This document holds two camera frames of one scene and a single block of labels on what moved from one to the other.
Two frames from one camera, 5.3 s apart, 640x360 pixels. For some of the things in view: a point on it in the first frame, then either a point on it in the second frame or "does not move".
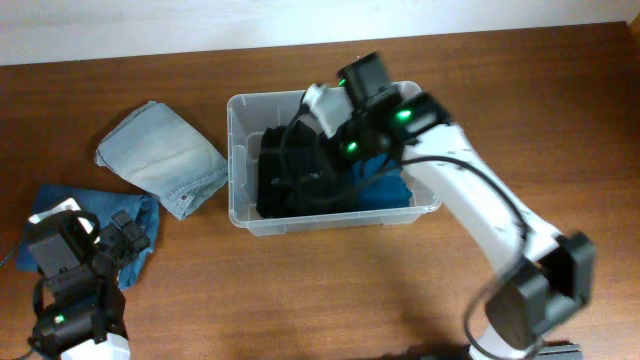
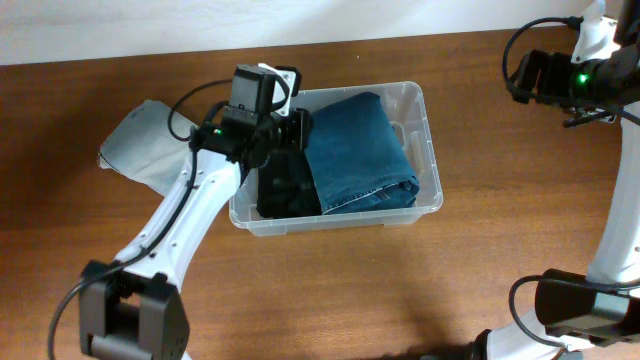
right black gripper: [340, 158] -> [546, 65]
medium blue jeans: [143, 212] -> [355, 158]
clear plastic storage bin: [248, 116] does not move
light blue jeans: [165, 156] does not move
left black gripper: [117, 233] -> [303, 128]
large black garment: [299, 173] does not move
